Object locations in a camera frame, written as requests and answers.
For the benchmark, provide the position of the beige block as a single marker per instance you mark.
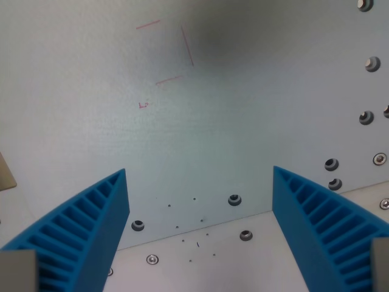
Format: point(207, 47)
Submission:
point(5, 178)

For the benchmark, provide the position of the silver hex socket screw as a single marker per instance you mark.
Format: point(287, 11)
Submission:
point(378, 158)
point(152, 259)
point(110, 271)
point(385, 203)

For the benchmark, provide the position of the pale blue metal plate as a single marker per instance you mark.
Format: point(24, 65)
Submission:
point(212, 121)

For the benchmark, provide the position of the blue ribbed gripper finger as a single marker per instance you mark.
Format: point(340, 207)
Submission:
point(91, 231)
point(316, 225)

